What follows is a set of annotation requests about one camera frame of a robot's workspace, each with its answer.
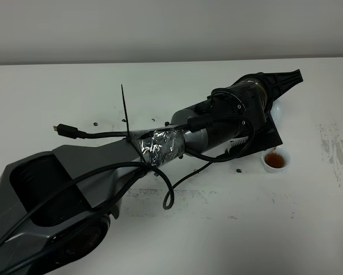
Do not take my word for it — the pale blue porcelain teapot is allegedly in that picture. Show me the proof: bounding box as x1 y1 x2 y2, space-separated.
270 100 282 128

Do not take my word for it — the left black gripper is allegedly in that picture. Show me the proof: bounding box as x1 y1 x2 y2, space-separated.
208 69 303 135

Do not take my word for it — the near pale blue teacup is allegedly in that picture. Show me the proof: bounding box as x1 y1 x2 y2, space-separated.
260 146 291 174

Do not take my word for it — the black cable tie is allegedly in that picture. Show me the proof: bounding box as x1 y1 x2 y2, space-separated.
121 84 131 140

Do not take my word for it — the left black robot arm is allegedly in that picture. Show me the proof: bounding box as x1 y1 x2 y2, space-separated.
0 70 303 274

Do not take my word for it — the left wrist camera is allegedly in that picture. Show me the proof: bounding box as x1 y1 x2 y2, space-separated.
225 115 283 158

